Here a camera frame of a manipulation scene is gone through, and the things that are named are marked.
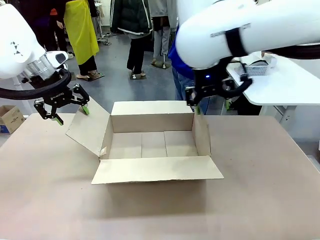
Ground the person in black clothes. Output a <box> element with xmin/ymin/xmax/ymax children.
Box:
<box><xmin>18</xmin><ymin>0</ymin><xmax>75</xmax><ymax>59</ymax></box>

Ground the person in yellow apron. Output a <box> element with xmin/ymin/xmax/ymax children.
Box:
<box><xmin>56</xmin><ymin>0</ymin><xmax>101</xmax><ymax>79</ymax></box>

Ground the white side table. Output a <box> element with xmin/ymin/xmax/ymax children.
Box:
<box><xmin>225</xmin><ymin>51</ymin><xmax>320</xmax><ymax>125</ymax></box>

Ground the person in dark striped jacket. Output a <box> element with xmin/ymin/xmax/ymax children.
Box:
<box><xmin>109</xmin><ymin>0</ymin><xmax>154</xmax><ymax>77</ymax></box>

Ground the person in grey clothes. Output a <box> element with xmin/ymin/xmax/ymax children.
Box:
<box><xmin>148</xmin><ymin>0</ymin><xmax>179</xmax><ymax>67</ymax></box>

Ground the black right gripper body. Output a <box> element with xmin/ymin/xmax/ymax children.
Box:
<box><xmin>193</xmin><ymin>62</ymin><xmax>227</xmax><ymax>99</ymax></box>

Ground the person in blue shirt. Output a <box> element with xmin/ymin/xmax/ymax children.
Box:
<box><xmin>167</xmin><ymin>24</ymin><xmax>201</xmax><ymax>102</ymax></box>

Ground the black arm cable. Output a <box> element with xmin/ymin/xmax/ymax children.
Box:
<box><xmin>0</xmin><ymin>68</ymin><xmax>72</xmax><ymax>101</ymax></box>
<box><xmin>220</xmin><ymin>42</ymin><xmax>320</xmax><ymax>100</ymax></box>

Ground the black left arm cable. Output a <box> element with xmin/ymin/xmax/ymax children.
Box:
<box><xmin>0</xmin><ymin>68</ymin><xmax>72</xmax><ymax>101</ymax></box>

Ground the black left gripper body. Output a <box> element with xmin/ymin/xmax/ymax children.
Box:
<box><xmin>41</xmin><ymin>84</ymin><xmax>76</xmax><ymax>109</ymax></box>

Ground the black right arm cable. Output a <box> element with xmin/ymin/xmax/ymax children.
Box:
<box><xmin>220</xmin><ymin>42</ymin><xmax>320</xmax><ymax>100</ymax></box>

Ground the dark floor mat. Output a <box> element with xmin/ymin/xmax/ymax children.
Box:
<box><xmin>150</xmin><ymin>59</ymin><xmax>173</xmax><ymax>69</ymax></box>
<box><xmin>128</xmin><ymin>70</ymin><xmax>147</xmax><ymax>81</ymax></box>
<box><xmin>76</xmin><ymin>70</ymin><xmax>106</xmax><ymax>82</ymax></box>

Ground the large open cardboard box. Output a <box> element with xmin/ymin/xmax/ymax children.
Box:
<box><xmin>65</xmin><ymin>95</ymin><xmax>225</xmax><ymax>186</ymax></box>

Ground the small printed cardboard box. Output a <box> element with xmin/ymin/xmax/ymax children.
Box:
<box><xmin>0</xmin><ymin>104</ymin><xmax>26</xmax><ymax>135</ymax></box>

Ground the white perforated basket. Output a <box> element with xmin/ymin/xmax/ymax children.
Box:
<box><xmin>240</xmin><ymin>60</ymin><xmax>271</xmax><ymax>78</ymax></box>

